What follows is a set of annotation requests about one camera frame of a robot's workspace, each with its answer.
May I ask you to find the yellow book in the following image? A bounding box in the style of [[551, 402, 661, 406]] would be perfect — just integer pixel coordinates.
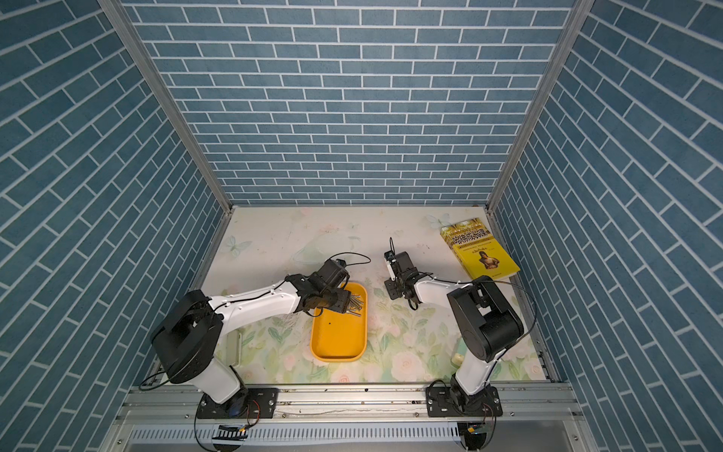
[[441, 218, 520, 280]]

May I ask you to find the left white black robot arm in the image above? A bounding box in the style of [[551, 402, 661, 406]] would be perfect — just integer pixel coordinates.
[[150, 258, 362, 405]]

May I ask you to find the pale green soap bar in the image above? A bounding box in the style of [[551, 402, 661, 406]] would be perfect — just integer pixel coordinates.
[[451, 353, 464, 368]]

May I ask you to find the pile of silver screws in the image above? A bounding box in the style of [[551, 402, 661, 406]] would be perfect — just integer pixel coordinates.
[[343, 294, 365, 318]]

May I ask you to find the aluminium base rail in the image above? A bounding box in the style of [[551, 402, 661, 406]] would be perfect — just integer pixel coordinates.
[[118, 382, 583, 424]]

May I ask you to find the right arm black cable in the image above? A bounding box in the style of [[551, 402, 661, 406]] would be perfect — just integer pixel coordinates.
[[417, 273, 538, 351]]

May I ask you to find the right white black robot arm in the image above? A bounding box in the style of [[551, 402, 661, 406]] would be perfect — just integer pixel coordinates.
[[384, 250, 525, 418]]

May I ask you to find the yellow plastic storage tray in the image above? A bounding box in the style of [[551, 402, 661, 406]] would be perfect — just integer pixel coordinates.
[[310, 282, 369, 363]]

